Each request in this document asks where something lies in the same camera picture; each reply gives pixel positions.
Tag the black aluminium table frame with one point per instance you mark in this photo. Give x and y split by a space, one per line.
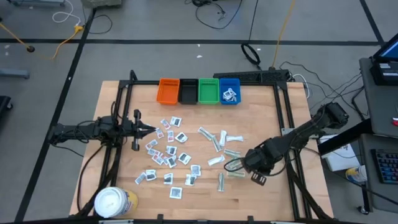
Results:
143 82

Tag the blue plastic bin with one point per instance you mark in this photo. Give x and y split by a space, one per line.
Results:
230 83

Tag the black desktop device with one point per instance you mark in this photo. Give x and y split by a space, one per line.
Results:
382 77

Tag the green plastic bin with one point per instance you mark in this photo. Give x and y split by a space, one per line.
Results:
208 93

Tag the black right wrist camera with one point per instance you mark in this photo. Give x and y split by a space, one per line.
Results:
252 160

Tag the grey desk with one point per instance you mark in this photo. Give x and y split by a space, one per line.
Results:
379 196
379 109

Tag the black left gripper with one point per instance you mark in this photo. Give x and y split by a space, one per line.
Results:
136 144

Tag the black plastic bin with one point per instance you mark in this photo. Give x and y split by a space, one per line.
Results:
188 93

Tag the white lid yellow wipes canister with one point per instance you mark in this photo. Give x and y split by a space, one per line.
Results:
112 202

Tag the small red object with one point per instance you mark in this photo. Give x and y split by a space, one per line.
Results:
395 122

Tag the orange plastic bin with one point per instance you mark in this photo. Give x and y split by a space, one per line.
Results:
168 93

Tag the black backlit keyboard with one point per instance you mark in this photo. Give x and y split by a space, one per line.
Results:
387 166

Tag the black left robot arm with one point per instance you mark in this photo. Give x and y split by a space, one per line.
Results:
77 130

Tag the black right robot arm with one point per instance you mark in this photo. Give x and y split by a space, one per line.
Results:
304 129

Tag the grey equipment box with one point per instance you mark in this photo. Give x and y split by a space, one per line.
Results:
101 3

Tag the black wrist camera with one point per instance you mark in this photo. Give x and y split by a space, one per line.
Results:
252 160
128 129

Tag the long black power strip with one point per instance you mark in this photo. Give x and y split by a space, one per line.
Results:
248 76

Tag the white packet black label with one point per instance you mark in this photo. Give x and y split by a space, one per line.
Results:
151 175
184 158
168 179
195 170
176 121
140 178
190 180
181 137
171 150
175 192
171 162

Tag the open laptop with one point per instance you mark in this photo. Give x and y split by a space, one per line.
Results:
390 51

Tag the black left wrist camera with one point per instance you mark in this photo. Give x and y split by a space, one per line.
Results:
128 129

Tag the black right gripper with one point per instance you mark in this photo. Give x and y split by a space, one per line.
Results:
268 158

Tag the grey floor bar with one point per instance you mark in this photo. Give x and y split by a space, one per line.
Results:
14 73

